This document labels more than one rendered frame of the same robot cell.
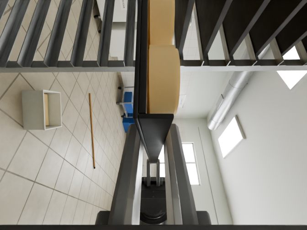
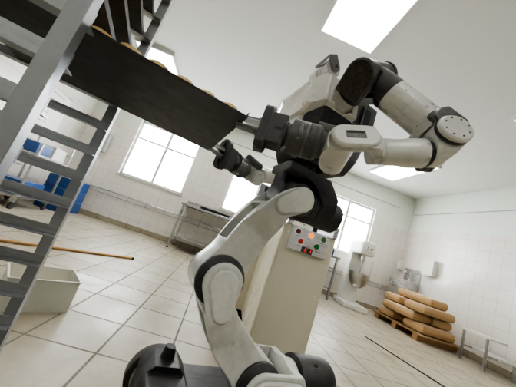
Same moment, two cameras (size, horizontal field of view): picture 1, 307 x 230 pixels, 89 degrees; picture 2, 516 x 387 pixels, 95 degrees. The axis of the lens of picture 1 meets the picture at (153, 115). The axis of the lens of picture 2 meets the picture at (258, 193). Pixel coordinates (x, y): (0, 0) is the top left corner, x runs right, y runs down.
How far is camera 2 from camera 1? 55 cm
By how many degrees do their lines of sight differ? 43
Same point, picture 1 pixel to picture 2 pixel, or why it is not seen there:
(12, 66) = (47, 248)
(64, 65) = (74, 191)
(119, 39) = not seen: outside the picture
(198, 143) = not seen: hidden behind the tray
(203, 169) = not seen: hidden behind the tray
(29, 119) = (54, 302)
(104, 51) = (72, 143)
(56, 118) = (57, 274)
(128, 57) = (95, 124)
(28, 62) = (49, 229)
